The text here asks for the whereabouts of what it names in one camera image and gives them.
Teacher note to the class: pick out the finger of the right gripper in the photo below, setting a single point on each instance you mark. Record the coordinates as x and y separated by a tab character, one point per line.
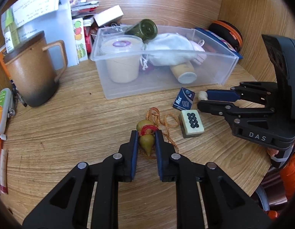
218	108
223	95

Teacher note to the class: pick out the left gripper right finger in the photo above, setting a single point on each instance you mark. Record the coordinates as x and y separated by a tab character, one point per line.
206	197

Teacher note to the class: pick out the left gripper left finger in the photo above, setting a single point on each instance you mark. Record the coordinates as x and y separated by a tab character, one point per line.
88	191

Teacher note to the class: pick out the yellow sunscreen bottle white cap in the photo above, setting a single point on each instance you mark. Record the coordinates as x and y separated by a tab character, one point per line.
184	73

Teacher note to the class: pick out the white drawstring bag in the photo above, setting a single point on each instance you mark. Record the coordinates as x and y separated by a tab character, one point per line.
168	49

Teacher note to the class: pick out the green glass bottle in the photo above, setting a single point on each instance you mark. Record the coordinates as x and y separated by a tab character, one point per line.
146	29

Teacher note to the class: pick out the clear tub cream contents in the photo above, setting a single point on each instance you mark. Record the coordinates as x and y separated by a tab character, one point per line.
122	57

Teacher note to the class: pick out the pink round compact case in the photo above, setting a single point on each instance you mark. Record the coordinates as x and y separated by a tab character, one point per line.
200	57

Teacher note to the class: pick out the red velvet pouch gold top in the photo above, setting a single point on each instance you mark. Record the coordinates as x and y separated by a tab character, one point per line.
146	67

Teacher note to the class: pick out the orange sleeve forearm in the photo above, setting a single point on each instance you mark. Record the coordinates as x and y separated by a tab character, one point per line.
287	175

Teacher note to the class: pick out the left hand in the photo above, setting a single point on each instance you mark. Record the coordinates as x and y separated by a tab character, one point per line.
272	152

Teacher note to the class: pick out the mahjong tile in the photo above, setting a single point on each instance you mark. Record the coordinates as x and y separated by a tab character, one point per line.
191	123

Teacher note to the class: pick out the blue staples box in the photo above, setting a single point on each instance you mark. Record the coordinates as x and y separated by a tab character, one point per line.
184	99

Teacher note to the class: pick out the blue patchwork pouch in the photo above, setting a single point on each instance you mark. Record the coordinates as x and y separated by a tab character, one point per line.
231	44

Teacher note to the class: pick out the black orange zip case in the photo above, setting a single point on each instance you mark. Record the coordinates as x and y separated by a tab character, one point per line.
221	28

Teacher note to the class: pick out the clear plastic storage bin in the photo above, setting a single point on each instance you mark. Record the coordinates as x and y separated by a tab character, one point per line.
216	69

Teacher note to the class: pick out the green orange glue tube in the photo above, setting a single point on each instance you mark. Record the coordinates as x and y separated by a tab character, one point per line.
7	109

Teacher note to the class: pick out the white bowl of beads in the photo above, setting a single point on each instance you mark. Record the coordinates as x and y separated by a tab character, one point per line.
111	26

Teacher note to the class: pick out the white pink rectangular box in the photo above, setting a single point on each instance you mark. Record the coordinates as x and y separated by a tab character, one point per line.
107	16

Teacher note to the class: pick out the brown ceramic mug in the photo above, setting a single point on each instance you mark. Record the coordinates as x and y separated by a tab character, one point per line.
32	71

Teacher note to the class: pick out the fruit sticker sheet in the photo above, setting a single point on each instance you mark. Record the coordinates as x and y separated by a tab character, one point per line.
79	35

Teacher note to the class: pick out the stack of booklets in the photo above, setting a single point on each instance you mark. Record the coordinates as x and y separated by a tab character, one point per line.
84	9

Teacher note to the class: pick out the white file holder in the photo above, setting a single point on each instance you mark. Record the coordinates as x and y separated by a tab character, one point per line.
53	17

